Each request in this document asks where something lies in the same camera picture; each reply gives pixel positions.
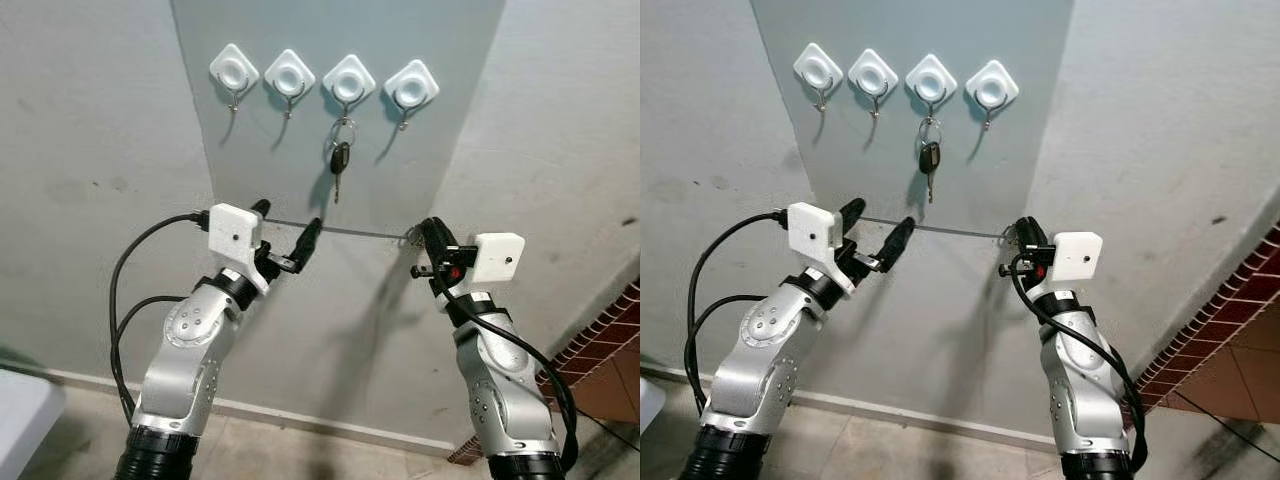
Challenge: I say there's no black car key with ring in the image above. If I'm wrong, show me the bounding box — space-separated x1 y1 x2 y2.
327 117 358 205
917 115 945 205

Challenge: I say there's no white baseboard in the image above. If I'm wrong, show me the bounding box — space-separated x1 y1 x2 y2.
40 366 481 457
640 364 1063 447

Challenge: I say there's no white table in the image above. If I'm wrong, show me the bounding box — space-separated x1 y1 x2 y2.
0 368 67 480

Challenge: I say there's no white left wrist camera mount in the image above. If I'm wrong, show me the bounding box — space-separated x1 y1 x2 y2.
206 203 271 294
786 202 847 295

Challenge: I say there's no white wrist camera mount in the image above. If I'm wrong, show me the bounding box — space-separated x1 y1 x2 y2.
786 202 847 295
1050 231 1105 282
206 203 271 294
472 232 527 284

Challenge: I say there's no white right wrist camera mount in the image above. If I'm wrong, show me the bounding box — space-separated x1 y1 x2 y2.
472 232 527 284
1050 231 1105 282

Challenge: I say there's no grey wall panel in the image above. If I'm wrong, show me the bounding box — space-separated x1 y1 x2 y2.
170 0 507 241
750 0 1077 241

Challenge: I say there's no white square wall hook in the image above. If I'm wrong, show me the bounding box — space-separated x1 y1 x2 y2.
208 43 261 113
383 59 441 132
793 41 845 113
964 59 1021 132
264 49 318 121
321 54 378 119
904 53 960 117
847 47 900 119

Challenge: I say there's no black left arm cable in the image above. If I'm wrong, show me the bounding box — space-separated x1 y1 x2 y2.
683 210 791 423
108 211 211 429

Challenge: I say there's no thin black floor cable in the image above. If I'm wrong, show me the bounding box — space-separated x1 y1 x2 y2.
1165 388 1280 437
580 410 641 451

